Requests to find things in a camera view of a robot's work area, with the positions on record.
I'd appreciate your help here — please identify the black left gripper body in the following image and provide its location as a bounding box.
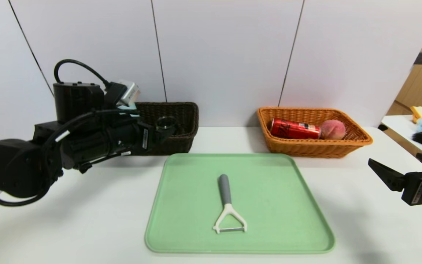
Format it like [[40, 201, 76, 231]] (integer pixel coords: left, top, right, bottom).
[[108, 120, 155, 155]]

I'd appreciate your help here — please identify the small glass cup black handle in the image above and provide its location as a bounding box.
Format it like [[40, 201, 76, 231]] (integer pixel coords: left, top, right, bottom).
[[156, 115, 177, 135]]

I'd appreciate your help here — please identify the blue plastic cup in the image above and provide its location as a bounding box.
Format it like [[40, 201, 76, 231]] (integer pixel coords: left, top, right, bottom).
[[118, 103, 140, 118]]

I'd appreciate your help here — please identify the pink peach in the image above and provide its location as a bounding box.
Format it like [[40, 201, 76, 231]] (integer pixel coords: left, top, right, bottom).
[[319, 120, 346, 140]]

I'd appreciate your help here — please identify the grey handled white peeler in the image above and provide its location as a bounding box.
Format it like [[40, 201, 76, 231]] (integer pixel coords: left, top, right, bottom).
[[213, 174, 248, 234]]

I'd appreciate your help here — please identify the red soda can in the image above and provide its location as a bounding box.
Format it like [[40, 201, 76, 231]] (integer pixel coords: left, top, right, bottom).
[[270, 118, 322, 140]]

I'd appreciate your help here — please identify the dark brown wicker basket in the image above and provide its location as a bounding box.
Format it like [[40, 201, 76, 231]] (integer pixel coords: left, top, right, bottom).
[[132, 102, 199, 156]]

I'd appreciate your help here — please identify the orange wicker basket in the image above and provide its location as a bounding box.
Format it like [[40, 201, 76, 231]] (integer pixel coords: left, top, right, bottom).
[[257, 107, 373, 158]]

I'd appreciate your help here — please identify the white side table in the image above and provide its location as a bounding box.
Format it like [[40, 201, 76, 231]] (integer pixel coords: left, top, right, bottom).
[[378, 115, 422, 161]]

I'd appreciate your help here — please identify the wooden cabinet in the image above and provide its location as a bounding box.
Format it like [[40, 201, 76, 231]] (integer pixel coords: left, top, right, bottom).
[[386, 4, 422, 117]]

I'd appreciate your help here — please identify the light green plastic tray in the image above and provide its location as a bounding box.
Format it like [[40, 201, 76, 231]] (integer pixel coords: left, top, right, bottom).
[[145, 153, 336, 253]]

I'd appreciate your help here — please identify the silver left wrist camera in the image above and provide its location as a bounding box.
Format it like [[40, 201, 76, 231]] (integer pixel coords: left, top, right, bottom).
[[118, 80, 140, 107]]

